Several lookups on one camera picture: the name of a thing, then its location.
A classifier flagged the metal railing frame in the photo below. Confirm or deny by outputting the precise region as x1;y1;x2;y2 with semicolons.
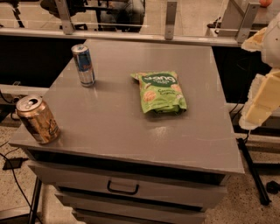
0;0;258;46

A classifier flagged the black stand leg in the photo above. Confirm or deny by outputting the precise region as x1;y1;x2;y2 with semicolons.
237;138;271;206

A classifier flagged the gold soda can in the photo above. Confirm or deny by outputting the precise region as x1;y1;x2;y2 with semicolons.
16;94;60;144

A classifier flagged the black drawer handle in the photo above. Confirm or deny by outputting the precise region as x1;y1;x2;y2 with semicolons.
107;180;139;195

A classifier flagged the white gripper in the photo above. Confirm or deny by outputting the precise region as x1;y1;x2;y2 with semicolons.
239;12;280;130

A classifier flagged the orange ball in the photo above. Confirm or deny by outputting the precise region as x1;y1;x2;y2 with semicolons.
259;0;273;8

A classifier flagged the black floor cable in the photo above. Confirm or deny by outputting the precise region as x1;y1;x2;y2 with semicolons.
0;140;45;224

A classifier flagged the blue silver redbull can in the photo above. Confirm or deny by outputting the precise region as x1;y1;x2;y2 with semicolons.
71;44;95;87

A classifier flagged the seated person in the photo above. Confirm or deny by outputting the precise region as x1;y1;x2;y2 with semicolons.
101;0;145;32

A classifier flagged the black power adapter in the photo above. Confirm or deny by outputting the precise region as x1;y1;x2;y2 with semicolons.
3;157;27;171

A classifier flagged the green snack bag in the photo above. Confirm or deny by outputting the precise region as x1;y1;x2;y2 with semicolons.
131;71;187;114

